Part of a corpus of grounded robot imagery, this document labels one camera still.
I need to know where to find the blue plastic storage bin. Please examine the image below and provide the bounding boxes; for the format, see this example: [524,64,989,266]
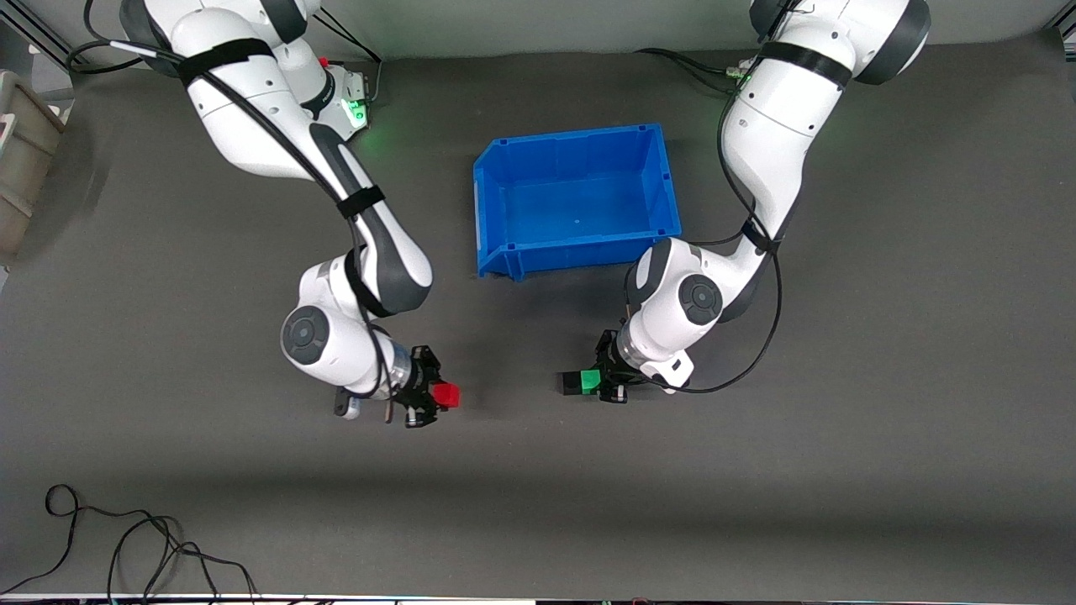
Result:
[472,123,683,281]

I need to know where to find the beige plastic crate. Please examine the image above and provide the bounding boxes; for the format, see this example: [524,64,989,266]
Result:
[0,71,66,266]

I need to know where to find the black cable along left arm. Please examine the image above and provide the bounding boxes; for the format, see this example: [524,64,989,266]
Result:
[622,76,784,396]

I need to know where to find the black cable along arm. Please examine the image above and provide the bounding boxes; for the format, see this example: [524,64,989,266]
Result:
[66,0,396,404]
[622,76,784,396]

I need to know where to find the black cable along right arm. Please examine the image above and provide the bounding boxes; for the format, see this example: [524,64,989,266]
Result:
[66,0,396,404]

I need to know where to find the black left arm base cables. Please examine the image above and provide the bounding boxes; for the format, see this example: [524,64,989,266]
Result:
[635,48,749,89]

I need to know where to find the black arm base cables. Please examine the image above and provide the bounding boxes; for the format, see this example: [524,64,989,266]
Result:
[315,8,384,103]
[635,48,749,89]

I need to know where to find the black right arm base cables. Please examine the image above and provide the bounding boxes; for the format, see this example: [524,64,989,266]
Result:
[315,8,384,103]

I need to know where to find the loose black floor cable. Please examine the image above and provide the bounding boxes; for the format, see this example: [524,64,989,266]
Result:
[0,485,257,605]

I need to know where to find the dark aluminium frame rail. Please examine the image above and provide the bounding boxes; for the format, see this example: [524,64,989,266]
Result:
[0,17,72,72]

